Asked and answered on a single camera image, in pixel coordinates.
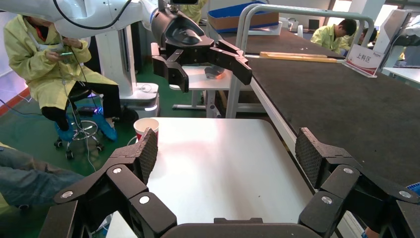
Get wheeled black stool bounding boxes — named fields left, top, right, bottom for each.
left=54, top=87, right=105, bottom=161

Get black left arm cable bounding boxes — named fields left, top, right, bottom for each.
left=52, top=0, right=132, bottom=31

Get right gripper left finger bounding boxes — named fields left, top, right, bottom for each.
left=39, top=127, right=178, bottom=238

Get white background machine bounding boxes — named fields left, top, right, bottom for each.
left=373, top=9, right=420, bottom=71

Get white red sign placard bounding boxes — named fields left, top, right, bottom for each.
left=343, top=44, right=385, bottom=79

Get white robot body column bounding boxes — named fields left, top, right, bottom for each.
left=95, top=26, right=161, bottom=122

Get small white side table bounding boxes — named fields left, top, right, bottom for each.
left=169, top=65, right=266, bottom=119

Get long wooden strip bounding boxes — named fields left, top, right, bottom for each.
left=259, top=51, right=346, bottom=64

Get background worker yellow coat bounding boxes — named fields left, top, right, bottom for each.
left=358, top=28, right=378, bottom=47
left=310, top=18, right=358, bottom=55

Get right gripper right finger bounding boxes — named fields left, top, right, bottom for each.
left=294, top=127, right=420, bottom=238

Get red white paper cup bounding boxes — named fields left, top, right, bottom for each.
left=133, top=118, right=160, bottom=142

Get blue corrugated plastic box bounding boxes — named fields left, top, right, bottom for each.
left=407, top=181, right=420, bottom=197

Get cardboard box blue lining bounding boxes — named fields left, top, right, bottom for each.
left=207, top=0, right=280, bottom=34

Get aluminium table edge rail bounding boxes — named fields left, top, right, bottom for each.
left=249, top=78, right=317, bottom=193

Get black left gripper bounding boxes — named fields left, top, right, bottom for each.
left=151, top=8, right=253, bottom=93

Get white background table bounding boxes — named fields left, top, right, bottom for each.
left=382, top=67, right=420, bottom=86

